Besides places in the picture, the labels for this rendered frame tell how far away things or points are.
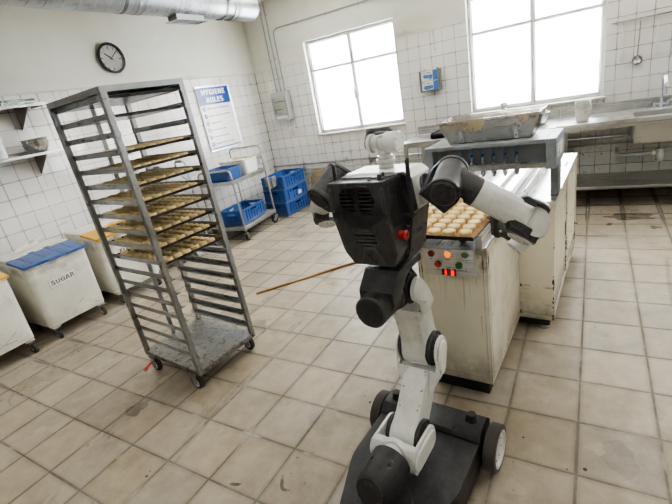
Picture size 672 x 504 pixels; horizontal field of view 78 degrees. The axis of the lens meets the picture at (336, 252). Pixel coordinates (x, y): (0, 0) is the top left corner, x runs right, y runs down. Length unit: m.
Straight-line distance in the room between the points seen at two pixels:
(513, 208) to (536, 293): 1.55
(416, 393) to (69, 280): 3.42
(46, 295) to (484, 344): 3.57
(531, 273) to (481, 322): 0.70
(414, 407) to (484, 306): 0.62
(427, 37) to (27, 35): 4.28
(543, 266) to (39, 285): 3.89
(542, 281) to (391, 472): 1.57
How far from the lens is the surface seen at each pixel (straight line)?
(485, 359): 2.27
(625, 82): 5.66
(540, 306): 2.85
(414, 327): 1.65
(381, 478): 1.63
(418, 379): 1.78
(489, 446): 1.95
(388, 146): 1.37
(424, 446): 1.75
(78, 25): 5.61
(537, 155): 2.61
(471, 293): 2.09
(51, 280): 4.36
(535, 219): 1.37
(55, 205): 5.09
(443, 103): 5.88
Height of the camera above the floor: 1.59
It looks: 21 degrees down
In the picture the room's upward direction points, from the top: 11 degrees counter-clockwise
